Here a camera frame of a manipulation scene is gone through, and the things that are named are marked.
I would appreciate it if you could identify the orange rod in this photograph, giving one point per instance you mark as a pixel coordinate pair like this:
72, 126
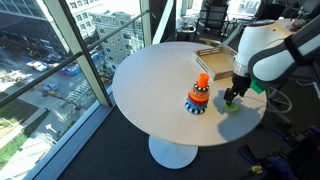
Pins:
203, 80

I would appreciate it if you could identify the white round table pedestal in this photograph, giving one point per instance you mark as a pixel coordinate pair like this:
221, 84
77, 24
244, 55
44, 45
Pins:
172, 153

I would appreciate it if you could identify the clutter on small table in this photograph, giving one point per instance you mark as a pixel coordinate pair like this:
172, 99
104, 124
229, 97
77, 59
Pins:
297, 24

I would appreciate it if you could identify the black mesh chair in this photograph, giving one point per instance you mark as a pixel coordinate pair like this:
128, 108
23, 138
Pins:
213, 16

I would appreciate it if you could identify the wooden chair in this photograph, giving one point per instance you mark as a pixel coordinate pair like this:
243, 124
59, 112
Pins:
210, 41

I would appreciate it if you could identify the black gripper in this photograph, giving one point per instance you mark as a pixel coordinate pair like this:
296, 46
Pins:
241, 83

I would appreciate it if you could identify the black robot stand with clamps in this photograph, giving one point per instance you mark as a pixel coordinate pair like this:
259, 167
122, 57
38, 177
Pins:
286, 156

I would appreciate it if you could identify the wooden tray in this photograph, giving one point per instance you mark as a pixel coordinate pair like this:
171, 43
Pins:
215, 61

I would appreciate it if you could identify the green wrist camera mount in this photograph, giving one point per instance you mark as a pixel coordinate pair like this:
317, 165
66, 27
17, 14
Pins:
259, 86

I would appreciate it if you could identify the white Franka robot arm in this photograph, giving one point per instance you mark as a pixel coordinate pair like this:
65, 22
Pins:
276, 50

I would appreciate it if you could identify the black stool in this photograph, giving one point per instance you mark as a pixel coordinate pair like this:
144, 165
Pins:
280, 100

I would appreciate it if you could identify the small white round table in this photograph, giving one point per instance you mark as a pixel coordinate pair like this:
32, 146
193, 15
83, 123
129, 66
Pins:
286, 25

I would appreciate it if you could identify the black round side table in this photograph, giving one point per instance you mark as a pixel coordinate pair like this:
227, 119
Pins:
186, 32

